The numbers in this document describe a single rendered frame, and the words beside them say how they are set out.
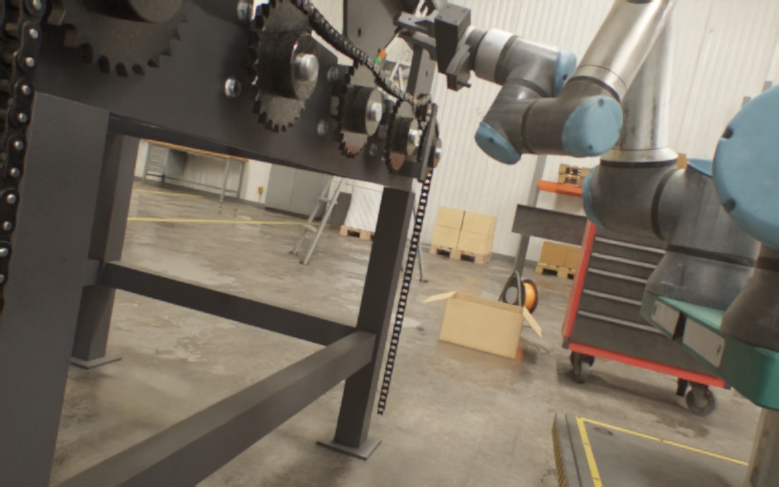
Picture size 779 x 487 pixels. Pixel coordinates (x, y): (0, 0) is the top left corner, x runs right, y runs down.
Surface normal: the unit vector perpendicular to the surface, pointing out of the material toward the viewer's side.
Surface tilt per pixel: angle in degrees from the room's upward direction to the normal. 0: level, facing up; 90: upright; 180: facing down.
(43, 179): 90
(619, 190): 108
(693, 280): 70
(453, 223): 90
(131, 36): 90
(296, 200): 90
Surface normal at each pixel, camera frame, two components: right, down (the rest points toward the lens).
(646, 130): -0.15, 0.27
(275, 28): 0.94, 0.21
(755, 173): -0.74, 0.00
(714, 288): -0.21, -0.31
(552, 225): -0.24, 0.04
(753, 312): -0.84, -0.49
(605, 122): 0.52, 0.26
